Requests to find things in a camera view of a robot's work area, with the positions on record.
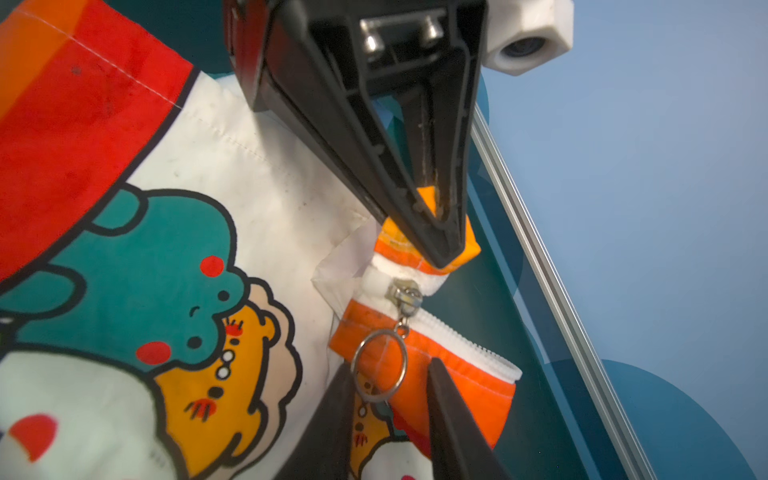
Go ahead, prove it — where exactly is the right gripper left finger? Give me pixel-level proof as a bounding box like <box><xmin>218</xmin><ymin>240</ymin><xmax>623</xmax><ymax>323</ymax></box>
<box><xmin>275</xmin><ymin>364</ymin><xmax>356</xmax><ymax>480</ymax></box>

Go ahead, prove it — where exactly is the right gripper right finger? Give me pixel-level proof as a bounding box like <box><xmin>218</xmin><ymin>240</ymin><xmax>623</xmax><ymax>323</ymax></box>
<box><xmin>426</xmin><ymin>358</ymin><xmax>511</xmax><ymax>480</ymax></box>

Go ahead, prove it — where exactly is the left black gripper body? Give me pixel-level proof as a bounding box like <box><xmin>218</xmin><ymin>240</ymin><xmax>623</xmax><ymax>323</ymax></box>
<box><xmin>223</xmin><ymin>1</ymin><xmax>488</xmax><ymax>112</ymax></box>

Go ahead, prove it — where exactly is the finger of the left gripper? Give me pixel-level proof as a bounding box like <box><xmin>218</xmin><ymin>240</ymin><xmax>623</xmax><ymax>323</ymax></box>
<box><xmin>395</xmin><ymin>53</ymin><xmax>474</xmax><ymax>240</ymax></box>
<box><xmin>259</xmin><ymin>73</ymin><xmax>468</xmax><ymax>268</ymax></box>

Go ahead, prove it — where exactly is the rainbow and white kids jacket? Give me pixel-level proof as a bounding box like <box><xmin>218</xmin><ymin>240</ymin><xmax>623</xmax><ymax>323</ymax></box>
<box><xmin>1</xmin><ymin>1</ymin><xmax>521</xmax><ymax>479</ymax></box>

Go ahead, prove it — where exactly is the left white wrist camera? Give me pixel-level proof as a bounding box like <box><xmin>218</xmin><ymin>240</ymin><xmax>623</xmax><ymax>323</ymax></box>
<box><xmin>482</xmin><ymin>0</ymin><xmax>575</xmax><ymax>76</ymax></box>

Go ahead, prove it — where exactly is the right side table edge rail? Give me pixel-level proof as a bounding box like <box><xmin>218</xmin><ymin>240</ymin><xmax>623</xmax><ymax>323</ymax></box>
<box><xmin>471</xmin><ymin>105</ymin><xmax>656</xmax><ymax>479</ymax></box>

